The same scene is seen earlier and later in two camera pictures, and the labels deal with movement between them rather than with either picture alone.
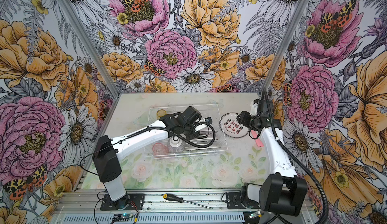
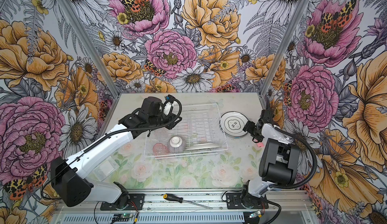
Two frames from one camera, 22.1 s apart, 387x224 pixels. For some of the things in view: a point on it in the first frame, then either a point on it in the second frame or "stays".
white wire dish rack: (207, 138) stays
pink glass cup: (158, 149) stays
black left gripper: (189, 136) to (171, 124)
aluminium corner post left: (85, 35) stays
